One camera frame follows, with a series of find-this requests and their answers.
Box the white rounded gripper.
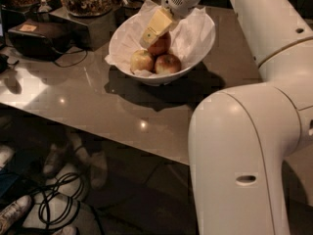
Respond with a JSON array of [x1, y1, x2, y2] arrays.
[[140, 0, 201, 49]]

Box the red apple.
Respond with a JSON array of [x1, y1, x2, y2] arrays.
[[148, 32, 171, 56]]

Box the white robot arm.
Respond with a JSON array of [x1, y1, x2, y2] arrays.
[[188, 0, 313, 235]]

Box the white bowl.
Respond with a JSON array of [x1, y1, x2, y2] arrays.
[[108, 4, 217, 86]]

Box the red-yellow apple right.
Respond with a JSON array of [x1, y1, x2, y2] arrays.
[[155, 54, 182, 74]]

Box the yellow-green apple left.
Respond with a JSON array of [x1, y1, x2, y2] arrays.
[[130, 49, 155, 72]]

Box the dark cup with spoon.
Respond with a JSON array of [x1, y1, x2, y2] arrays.
[[114, 0, 145, 20]]

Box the white tissue paper liner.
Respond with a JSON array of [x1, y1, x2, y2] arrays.
[[104, 0, 216, 78]]

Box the dark square jar stand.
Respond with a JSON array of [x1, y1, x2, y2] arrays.
[[50, 7, 117, 51]]

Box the metal scoop in cup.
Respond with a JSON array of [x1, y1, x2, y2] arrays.
[[38, 0, 52, 13]]

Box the black device with label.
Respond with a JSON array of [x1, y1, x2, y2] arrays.
[[8, 20, 71, 61]]

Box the white sneaker under table right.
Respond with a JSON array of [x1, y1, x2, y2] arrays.
[[90, 151, 108, 190]]

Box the white sneaker under table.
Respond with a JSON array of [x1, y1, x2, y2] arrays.
[[42, 144, 68, 178], [90, 151, 108, 190]]

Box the white sneaker under table left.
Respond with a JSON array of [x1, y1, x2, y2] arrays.
[[42, 144, 68, 178]]

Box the white sneaker bottom left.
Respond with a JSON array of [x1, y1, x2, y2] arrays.
[[0, 195, 32, 235]]

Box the black cable on table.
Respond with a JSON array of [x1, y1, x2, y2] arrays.
[[52, 46, 89, 69]]

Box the tangled black floor cables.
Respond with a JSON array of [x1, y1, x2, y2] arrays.
[[19, 171, 106, 235]]

